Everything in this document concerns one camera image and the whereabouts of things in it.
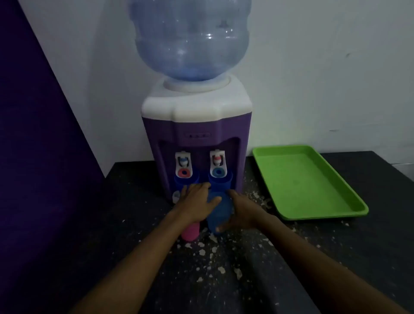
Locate person's right hand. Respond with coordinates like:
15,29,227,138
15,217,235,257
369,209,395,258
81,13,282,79
216,190,269,233

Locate person's left hand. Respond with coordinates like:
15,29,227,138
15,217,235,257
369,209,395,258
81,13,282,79
173,182,223,224

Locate dark blue plastic cup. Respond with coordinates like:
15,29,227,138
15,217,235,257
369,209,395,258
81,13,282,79
208,171,233,195
174,174,200,195

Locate light blue plastic cup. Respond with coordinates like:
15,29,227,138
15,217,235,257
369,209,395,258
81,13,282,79
207,191,234,235

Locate pink plastic cup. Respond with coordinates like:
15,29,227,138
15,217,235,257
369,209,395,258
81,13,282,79
181,221,200,242

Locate green plastic tray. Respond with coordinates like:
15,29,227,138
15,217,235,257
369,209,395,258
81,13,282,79
252,145,369,221

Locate purple white water dispenser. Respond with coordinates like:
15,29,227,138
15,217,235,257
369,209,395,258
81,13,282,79
141,73,253,205

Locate person's right forearm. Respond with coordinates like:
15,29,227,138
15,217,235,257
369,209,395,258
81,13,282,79
258,213,410,314

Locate person's left forearm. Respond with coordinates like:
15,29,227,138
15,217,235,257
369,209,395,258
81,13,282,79
69,208,201,314

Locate clear blue water bottle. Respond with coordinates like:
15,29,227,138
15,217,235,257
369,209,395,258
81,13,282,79
129,0,253,82

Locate white tap with red ring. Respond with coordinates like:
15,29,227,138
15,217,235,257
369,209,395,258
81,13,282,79
175,151,194,179

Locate white tap with blue ring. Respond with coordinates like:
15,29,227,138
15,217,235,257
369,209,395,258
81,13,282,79
209,149,227,179

